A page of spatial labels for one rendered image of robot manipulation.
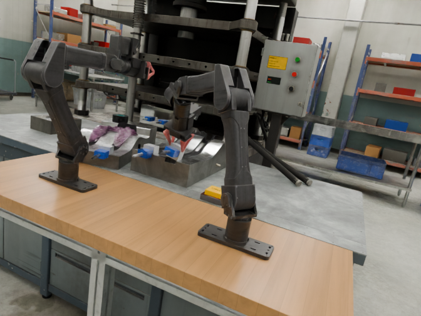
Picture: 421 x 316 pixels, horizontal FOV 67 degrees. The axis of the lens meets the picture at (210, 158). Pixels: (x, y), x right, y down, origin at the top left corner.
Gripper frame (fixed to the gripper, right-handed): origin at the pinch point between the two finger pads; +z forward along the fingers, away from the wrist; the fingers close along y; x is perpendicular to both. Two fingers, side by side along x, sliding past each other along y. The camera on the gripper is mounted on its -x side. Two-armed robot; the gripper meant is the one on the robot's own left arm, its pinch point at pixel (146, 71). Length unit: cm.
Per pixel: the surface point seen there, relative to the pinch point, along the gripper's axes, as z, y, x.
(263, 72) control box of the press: 74, -29, -12
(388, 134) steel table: 341, -132, 19
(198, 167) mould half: -3.2, -31.5, 32.9
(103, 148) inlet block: -15.5, 4.6, 32.7
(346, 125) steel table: 342, -83, 17
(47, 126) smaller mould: 3, 57, 36
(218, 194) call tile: -16, -46, 36
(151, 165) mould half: -10.8, -15.0, 35.0
